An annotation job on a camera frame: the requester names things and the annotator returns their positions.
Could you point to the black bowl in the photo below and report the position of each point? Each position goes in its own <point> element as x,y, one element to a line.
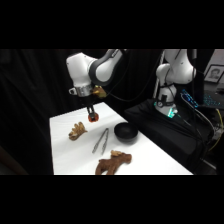
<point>126,132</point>

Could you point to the red ball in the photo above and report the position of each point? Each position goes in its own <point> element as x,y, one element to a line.
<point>93,118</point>

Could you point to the black curtain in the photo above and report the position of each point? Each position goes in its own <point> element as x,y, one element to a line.
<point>33,100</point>

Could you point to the metal tongs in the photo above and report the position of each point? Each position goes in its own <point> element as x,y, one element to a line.
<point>101,140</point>

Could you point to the small tan plush toy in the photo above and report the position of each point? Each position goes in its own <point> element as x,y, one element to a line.
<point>77,131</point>

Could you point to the framed portrait picture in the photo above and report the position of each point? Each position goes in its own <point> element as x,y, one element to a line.
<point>214,73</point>

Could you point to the yellow wrist connector block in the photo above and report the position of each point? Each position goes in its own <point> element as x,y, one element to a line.
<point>99,91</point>

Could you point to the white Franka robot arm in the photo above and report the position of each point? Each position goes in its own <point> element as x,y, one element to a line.
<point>100,66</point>

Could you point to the brown plush moose toy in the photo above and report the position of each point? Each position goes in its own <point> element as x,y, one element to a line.
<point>112,162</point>

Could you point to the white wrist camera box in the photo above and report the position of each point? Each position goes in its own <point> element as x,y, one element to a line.
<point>73,91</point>

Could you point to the black cloth-covered robot stand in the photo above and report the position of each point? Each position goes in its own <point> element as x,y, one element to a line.
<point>166,133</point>

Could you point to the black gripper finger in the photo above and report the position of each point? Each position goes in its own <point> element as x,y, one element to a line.
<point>95,112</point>
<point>89,111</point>

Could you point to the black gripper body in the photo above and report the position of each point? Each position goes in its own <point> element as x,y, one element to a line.
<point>87,101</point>

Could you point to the green base light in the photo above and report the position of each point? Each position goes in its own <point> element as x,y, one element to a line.
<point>171,113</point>

